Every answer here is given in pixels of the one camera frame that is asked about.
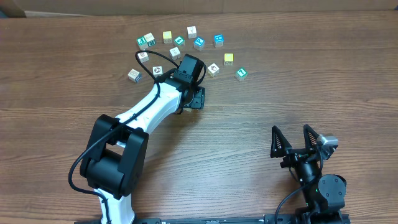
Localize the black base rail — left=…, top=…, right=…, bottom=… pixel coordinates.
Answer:
left=75, top=214, right=351, bottom=224

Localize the green 4 wooden block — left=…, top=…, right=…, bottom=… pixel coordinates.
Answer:
left=174, top=36, right=185, bottom=47

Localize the white X wooden block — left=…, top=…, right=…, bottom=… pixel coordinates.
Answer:
left=169, top=47, right=182, bottom=60

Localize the blue P wooden block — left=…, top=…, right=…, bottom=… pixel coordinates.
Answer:
left=193, top=37, right=205, bottom=51

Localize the white bulb picture block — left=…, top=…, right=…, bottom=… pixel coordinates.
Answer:
left=187, top=26, right=197, bottom=39

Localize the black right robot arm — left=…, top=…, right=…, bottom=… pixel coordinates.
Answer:
left=270, top=124, right=350, bottom=223

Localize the soccer ball wooden block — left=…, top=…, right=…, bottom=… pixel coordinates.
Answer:
left=152, top=66, right=163, bottom=77

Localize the small yellow top block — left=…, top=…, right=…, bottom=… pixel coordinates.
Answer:
left=162, top=31, right=172, bottom=44

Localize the white block blue side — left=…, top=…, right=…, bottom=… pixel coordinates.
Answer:
left=128, top=69, right=142, bottom=83

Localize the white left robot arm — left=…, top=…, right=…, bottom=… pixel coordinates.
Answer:
left=75, top=83, right=205, bottom=223

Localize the white block green 2 side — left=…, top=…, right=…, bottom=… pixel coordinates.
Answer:
left=144, top=32, right=156, bottom=47

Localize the white red picture block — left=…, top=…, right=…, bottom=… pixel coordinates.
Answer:
left=137, top=52, right=149, bottom=63

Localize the white hand picture block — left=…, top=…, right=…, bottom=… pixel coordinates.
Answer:
left=207, top=63, right=220, bottom=77

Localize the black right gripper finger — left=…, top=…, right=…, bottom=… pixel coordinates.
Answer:
left=303, top=124, right=319, bottom=149
left=270, top=126, right=292, bottom=158

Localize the green top corner block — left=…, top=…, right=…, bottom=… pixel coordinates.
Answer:
left=136, top=36, right=149, bottom=50

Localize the blue top wooden block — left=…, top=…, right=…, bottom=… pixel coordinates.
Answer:
left=213, top=34, right=224, bottom=48

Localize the green 7 wooden block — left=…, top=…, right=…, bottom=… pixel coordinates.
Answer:
left=236, top=67, right=248, bottom=81

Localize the yellow top wooden block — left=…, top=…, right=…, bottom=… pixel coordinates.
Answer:
left=224, top=53, right=234, bottom=65

